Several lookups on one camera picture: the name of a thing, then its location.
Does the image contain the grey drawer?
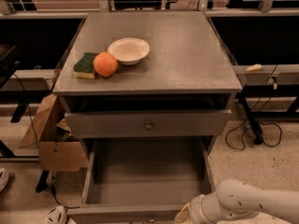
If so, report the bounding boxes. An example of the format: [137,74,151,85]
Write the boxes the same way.
[65,109,232,138]
[68,138,214,224]

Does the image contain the black table leg right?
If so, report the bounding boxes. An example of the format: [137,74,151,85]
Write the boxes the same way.
[237,93,263,145]

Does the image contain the brown cardboard box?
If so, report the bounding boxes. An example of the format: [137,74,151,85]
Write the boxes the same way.
[20,94,87,172]

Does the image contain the white shoe bottom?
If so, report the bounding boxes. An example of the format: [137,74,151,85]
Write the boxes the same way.
[40,205,77,224]

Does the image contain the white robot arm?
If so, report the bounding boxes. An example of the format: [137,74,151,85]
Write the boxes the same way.
[174,179,299,224]

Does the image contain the grey top drawer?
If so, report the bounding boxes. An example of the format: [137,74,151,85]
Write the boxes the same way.
[65,109,232,138]

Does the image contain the yellow foam piece on rail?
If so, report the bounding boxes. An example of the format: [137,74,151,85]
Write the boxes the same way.
[246,63,262,72]

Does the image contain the black floor cable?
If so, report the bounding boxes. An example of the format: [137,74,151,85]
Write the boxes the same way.
[224,64,283,151]
[12,73,81,210]

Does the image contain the white shoe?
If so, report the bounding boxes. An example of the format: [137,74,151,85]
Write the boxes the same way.
[0,168,9,191]
[40,205,77,224]

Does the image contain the black floor cable left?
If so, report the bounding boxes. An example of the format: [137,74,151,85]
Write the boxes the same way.
[12,73,81,210]

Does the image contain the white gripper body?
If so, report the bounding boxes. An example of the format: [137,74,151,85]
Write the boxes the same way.
[188,194,206,224]

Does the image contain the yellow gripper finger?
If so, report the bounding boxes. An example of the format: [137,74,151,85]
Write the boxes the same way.
[174,203,190,224]

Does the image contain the orange fruit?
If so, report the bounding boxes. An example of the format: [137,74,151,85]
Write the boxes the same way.
[93,52,118,77]

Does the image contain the white ceramic bowl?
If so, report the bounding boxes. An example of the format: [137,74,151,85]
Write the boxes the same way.
[107,37,150,65]

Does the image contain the green yellow sponge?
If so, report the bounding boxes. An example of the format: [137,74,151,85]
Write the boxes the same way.
[73,52,97,79]

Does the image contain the black floor cable right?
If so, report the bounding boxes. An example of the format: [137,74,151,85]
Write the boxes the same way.
[224,64,283,151]

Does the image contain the white shoe far left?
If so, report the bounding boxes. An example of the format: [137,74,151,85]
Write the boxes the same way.
[0,168,9,191]

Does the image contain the grey wooden drawer cabinet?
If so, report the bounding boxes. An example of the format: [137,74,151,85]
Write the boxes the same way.
[53,11,241,151]

